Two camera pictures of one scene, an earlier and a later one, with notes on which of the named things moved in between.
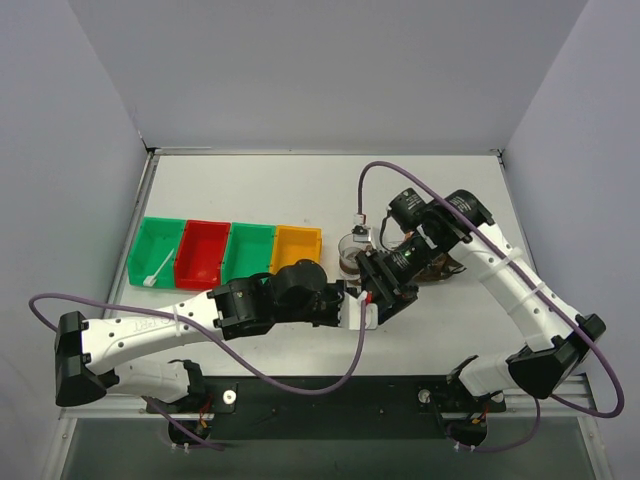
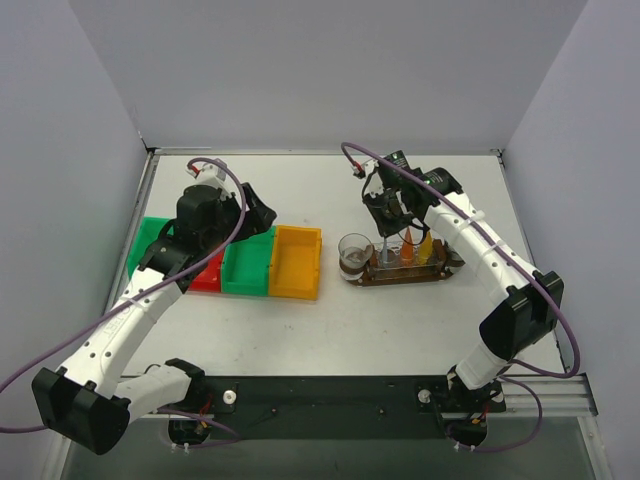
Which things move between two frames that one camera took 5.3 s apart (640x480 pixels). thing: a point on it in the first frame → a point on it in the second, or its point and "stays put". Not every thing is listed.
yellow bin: [293, 243] stays put
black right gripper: [372, 269] → [388, 214]
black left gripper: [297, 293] → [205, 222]
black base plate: [329, 407] stays put
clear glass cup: [348, 249] stays put
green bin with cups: [248, 250] stays put
